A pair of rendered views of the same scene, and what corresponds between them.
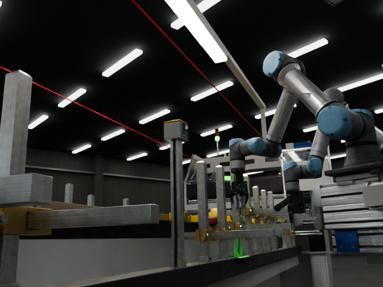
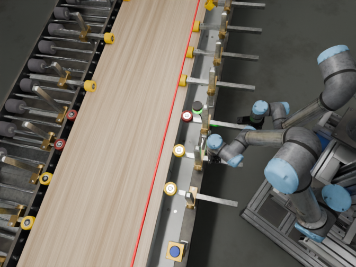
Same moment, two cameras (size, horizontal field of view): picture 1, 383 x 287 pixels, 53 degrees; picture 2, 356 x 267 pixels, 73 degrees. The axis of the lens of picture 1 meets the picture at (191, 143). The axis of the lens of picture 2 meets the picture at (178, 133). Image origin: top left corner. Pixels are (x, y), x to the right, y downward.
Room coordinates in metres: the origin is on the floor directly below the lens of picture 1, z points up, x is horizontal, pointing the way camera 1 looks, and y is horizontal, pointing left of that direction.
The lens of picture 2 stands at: (1.45, -0.09, 2.38)
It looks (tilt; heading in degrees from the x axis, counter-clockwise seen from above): 68 degrees down; 5
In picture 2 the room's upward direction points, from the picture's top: 15 degrees counter-clockwise
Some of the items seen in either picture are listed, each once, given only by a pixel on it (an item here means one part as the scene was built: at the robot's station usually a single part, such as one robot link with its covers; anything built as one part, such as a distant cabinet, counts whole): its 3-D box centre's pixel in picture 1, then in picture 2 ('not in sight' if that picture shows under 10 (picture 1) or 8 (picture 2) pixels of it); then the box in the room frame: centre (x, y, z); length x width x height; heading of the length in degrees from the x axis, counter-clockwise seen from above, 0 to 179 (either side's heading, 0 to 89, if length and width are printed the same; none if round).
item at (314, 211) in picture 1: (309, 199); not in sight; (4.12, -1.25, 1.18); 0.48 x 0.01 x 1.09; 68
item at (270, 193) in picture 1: (272, 222); (227, 11); (3.01, -0.61, 0.91); 0.04 x 0.04 x 0.48; 68
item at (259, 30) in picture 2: (271, 215); (227, 28); (2.80, -0.56, 0.95); 0.50 x 0.04 x 0.04; 68
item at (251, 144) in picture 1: (254, 147); (232, 153); (1.77, -0.30, 1.21); 0.11 x 0.11 x 0.08; 38
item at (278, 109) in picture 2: (310, 171); (277, 111); (1.98, -0.62, 1.12); 0.11 x 0.11 x 0.08; 82
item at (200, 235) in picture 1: (206, 235); (192, 197); (1.64, -0.05, 0.81); 0.14 x 0.06 x 0.05; 158
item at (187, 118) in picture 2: (215, 227); (187, 118); (2.17, -0.12, 0.85); 0.08 x 0.08 x 0.11
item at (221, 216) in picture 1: (221, 214); (198, 159); (1.85, -0.14, 0.90); 0.04 x 0.04 x 0.48; 68
